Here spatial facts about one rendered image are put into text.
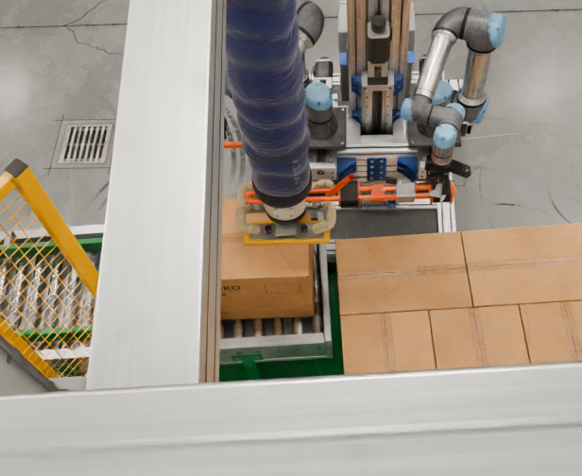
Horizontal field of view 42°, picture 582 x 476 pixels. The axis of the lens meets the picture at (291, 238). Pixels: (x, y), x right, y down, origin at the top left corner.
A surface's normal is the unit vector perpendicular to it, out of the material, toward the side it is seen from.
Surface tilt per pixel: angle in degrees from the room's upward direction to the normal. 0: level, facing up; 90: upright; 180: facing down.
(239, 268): 0
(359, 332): 0
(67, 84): 0
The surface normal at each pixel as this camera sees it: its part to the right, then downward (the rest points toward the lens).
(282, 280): 0.00, 0.86
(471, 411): -0.08, -0.51
